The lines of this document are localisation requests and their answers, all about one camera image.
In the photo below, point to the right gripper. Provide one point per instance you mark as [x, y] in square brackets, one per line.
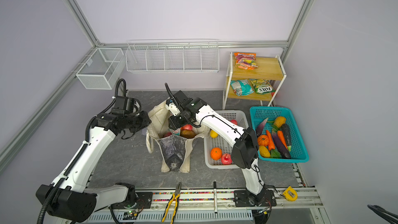
[175, 125]

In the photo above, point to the small orange pumpkin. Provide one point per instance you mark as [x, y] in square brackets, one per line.
[263, 140]

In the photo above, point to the green Fox's candy bag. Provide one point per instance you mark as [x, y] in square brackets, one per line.
[262, 86]

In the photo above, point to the orange carrot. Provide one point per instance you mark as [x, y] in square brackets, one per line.
[281, 137]

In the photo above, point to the red apple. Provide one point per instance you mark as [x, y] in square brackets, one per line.
[187, 127]
[226, 159]
[234, 122]

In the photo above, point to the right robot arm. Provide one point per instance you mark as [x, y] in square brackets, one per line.
[243, 141]

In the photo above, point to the cream canvas grocery bag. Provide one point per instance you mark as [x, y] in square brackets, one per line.
[175, 150]

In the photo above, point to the magenta dragon fruit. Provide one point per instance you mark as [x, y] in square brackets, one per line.
[167, 134]

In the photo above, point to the orange snack bag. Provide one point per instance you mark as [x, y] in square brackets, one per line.
[246, 61]

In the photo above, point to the dark green cucumber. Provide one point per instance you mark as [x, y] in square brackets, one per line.
[287, 135]

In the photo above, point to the teal white snack bag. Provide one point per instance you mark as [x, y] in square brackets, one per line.
[242, 87]

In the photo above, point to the yellow black pliers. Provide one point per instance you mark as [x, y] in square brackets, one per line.
[173, 200]

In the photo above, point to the black tripod leg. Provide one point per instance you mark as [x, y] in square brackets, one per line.
[390, 217]

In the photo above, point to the yellow lemon in white basket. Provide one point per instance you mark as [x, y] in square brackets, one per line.
[213, 134]

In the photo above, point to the small white mesh box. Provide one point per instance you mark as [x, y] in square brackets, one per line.
[102, 69]

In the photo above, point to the yellow tape measure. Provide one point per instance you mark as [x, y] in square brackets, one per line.
[290, 194]

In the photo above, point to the purple eggplant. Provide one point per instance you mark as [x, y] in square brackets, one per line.
[281, 147]

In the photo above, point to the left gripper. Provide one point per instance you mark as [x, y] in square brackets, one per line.
[146, 120]

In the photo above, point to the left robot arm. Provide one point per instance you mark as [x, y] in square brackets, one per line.
[67, 196]

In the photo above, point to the long white wire basket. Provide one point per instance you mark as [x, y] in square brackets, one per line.
[172, 55]

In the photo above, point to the orange tangerine front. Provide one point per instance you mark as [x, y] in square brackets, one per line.
[216, 153]

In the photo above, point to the yellow squash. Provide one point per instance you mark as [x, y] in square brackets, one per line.
[264, 152]

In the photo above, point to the wooden two-tier shelf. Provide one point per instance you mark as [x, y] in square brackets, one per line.
[270, 69]

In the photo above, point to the brown potato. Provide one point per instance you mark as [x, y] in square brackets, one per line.
[188, 134]

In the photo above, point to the white plastic fruit basket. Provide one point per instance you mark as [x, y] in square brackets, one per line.
[220, 142]

